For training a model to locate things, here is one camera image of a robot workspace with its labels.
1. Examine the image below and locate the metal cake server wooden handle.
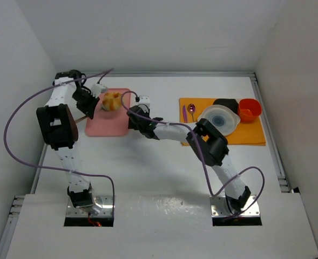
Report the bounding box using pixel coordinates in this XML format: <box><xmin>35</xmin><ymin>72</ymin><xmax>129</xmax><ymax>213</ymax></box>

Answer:
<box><xmin>75</xmin><ymin>115</ymin><xmax>87</xmax><ymax>123</ymax></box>

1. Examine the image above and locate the golden bread roll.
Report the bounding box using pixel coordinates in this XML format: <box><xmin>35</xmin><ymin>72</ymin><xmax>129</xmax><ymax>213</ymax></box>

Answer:
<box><xmin>101</xmin><ymin>92</ymin><xmax>121</xmax><ymax>112</ymax></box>

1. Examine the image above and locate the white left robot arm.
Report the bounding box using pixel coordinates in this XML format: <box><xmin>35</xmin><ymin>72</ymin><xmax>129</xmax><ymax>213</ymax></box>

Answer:
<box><xmin>36</xmin><ymin>70</ymin><xmax>108</xmax><ymax>215</ymax></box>

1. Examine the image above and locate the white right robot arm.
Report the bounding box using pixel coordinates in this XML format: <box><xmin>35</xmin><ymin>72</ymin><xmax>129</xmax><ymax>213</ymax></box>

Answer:
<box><xmin>127</xmin><ymin>105</ymin><xmax>251</xmax><ymax>214</ymax></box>

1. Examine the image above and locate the purple iridescent knife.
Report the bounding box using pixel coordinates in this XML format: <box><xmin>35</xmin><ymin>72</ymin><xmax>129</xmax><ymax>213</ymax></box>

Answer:
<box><xmin>182</xmin><ymin>105</ymin><xmax>188</xmax><ymax>123</ymax></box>

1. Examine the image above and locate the purple iridescent spoon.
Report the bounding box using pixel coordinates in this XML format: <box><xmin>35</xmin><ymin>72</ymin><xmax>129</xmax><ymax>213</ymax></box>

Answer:
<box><xmin>187</xmin><ymin>103</ymin><xmax>196</xmax><ymax>122</ymax></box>

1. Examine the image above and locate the clear glass plate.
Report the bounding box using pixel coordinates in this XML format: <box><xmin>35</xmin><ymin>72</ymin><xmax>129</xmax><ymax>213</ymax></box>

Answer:
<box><xmin>198</xmin><ymin>105</ymin><xmax>241</xmax><ymax>136</ymax></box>

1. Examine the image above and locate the black coaster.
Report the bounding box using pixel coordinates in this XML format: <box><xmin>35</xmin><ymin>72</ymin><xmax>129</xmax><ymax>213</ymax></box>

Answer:
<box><xmin>213</xmin><ymin>98</ymin><xmax>239</xmax><ymax>114</ymax></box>

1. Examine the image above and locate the orange placemat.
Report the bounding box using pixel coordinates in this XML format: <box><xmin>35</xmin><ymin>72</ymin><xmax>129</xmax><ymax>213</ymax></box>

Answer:
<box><xmin>179</xmin><ymin>98</ymin><xmax>266</xmax><ymax>146</ymax></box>

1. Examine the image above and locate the white foam front panel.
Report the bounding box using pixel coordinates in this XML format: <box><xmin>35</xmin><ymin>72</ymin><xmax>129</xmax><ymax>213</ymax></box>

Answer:
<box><xmin>7</xmin><ymin>194</ymin><xmax>318</xmax><ymax>258</ymax></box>

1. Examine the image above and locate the orange cup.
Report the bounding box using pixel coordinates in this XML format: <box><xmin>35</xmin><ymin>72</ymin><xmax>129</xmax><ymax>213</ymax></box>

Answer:
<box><xmin>238</xmin><ymin>98</ymin><xmax>262</xmax><ymax>122</ymax></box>

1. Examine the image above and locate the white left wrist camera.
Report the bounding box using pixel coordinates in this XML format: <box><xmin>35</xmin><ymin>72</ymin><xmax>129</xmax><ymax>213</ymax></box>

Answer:
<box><xmin>90</xmin><ymin>83</ymin><xmax>109</xmax><ymax>97</ymax></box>

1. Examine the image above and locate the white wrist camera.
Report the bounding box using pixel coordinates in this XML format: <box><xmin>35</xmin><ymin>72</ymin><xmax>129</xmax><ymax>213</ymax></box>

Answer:
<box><xmin>136</xmin><ymin>95</ymin><xmax>151</xmax><ymax>109</ymax></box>
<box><xmin>90</xmin><ymin>83</ymin><xmax>109</xmax><ymax>97</ymax></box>

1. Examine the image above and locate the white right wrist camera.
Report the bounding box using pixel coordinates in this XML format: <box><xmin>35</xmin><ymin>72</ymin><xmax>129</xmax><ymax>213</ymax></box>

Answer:
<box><xmin>136</xmin><ymin>95</ymin><xmax>151</xmax><ymax>109</ymax></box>

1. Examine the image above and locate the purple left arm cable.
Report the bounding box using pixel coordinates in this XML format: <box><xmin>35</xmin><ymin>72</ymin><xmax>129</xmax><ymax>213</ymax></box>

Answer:
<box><xmin>3</xmin><ymin>67</ymin><xmax>116</xmax><ymax>216</ymax></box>

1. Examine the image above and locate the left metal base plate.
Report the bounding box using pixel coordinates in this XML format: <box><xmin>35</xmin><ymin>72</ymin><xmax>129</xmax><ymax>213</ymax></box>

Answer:
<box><xmin>65</xmin><ymin>195</ymin><xmax>113</xmax><ymax>218</ymax></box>

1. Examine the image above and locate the metal base plate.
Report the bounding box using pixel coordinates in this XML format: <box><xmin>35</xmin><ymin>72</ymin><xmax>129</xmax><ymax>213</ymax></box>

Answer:
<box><xmin>65</xmin><ymin>195</ymin><xmax>113</xmax><ymax>218</ymax></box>
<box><xmin>210</xmin><ymin>195</ymin><xmax>260</xmax><ymax>219</ymax></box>

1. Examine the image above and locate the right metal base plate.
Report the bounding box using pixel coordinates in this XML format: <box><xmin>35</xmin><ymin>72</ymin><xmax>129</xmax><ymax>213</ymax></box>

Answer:
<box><xmin>210</xmin><ymin>195</ymin><xmax>260</xmax><ymax>219</ymax></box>

